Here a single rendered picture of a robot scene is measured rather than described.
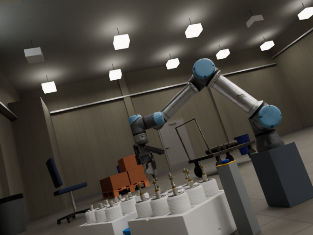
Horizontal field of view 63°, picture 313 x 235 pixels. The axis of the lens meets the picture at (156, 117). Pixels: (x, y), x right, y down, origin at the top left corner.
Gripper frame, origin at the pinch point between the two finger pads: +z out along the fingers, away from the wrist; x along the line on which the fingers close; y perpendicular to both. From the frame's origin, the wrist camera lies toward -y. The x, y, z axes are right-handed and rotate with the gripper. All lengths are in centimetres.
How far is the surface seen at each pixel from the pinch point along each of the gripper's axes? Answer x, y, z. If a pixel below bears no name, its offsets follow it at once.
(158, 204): 19.1, 10.0, 11.9
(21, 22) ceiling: -498, 43, -451
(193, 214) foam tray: 33.9, 1.3, 18.5
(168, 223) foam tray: 27.4, 10.8, 19.1
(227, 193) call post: 34.8, -17.4, 15.6
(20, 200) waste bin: -413, 112, -19
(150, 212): 9.1, 11.5, 15.5
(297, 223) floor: 48, -36, 35
